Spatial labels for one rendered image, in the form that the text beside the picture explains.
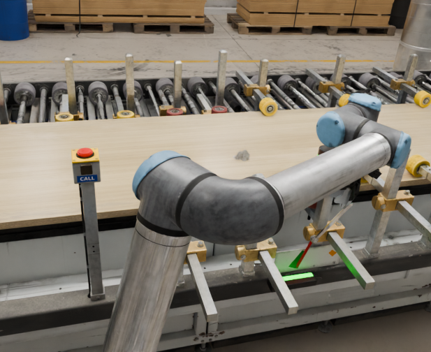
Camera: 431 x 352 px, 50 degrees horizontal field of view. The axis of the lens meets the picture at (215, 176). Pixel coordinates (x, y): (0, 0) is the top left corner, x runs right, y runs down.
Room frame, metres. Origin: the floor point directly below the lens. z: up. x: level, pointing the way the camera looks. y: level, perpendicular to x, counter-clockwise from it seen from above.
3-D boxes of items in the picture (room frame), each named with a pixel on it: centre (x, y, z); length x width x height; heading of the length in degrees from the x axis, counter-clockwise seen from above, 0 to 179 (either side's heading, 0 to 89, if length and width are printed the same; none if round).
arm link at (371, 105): (1.23, -0.40, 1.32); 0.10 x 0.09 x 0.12; 137
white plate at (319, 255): (1.27, -0.35, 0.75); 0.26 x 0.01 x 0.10; 108
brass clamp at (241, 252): (1.23, -0.16, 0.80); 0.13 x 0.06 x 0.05; 108
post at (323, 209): (1.30, -0.37, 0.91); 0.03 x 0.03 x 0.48; 18
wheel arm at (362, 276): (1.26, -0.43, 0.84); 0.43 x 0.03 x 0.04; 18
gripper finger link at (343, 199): (1.22, -0.40, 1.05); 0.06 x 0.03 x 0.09; 108
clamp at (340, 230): (1.31, -0.39, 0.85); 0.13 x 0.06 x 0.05; 108
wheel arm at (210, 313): (1.10, 0.04, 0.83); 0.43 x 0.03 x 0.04; 18
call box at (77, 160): (1.07, 0.35, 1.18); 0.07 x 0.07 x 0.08; 18
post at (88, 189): (1.07, 0.35, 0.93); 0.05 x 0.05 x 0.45; 18
